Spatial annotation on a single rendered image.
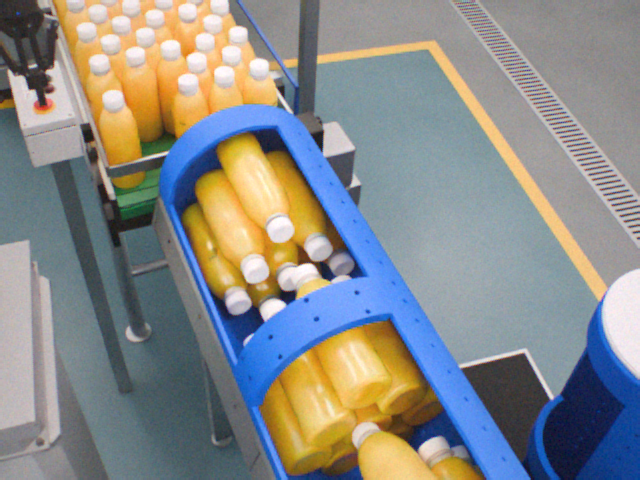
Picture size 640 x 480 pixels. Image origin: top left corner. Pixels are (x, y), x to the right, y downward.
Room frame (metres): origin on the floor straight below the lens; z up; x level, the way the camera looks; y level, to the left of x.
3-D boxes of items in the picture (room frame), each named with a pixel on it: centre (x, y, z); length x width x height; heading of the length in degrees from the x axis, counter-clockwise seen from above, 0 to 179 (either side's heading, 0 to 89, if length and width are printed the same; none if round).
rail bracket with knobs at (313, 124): (1.22, 0.05, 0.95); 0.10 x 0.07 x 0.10; 116
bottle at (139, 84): (1.29, 0.40, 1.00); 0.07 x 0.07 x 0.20
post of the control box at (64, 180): (1.16, 0.56, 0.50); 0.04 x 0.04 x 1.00; 26
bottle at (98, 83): (1.25, 0.47, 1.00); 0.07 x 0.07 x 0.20
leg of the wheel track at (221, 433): (1.01, 0.24, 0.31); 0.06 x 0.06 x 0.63; 26
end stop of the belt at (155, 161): (1.17, 0.24, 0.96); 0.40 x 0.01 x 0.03; 116
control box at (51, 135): (1.16, 0.56, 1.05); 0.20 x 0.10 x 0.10; 26
